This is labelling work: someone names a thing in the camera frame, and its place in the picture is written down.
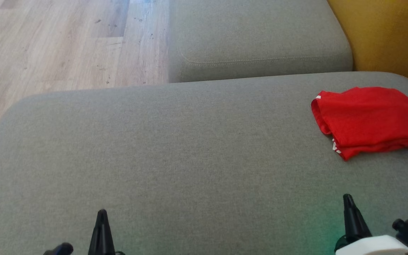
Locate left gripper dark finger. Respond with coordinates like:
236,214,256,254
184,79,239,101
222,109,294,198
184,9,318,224
88,209,116,255

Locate large grey sofa seat cushion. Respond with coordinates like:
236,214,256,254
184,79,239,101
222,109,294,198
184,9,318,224
0,72,408,255

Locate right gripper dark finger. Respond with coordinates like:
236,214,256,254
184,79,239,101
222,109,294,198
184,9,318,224
342,194,372,245

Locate yellow sofa backrest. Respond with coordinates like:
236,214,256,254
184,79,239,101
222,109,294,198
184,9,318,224
327,0,408,95

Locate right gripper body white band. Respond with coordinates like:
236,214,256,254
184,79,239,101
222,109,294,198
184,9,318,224
334,234,408,255

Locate red jersey white sleeves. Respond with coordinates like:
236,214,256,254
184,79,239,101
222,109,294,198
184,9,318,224
311,87,408,149

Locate small grey sofa seat cushion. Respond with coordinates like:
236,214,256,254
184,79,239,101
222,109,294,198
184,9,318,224
169,0,353,84

